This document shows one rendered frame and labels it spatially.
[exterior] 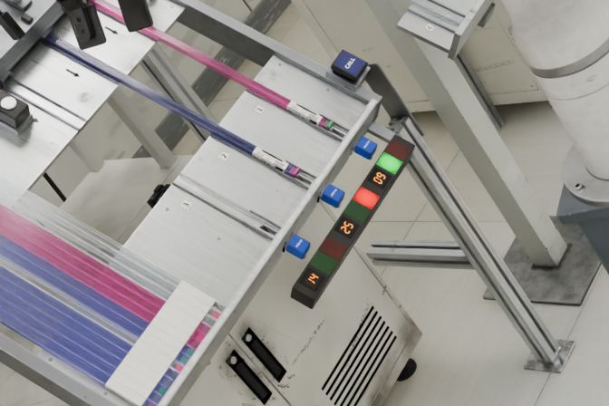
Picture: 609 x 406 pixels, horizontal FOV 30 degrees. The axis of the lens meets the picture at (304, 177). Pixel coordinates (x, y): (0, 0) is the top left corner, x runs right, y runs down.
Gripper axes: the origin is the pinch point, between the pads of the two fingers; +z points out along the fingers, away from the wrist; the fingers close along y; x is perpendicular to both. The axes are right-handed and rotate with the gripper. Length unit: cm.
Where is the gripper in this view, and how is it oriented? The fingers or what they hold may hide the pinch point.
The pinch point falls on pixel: (115, 29)
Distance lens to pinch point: 121.6
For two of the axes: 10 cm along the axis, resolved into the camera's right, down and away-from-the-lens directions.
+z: 2.9, 9.4, 1.9
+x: 8.7, -1.8, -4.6
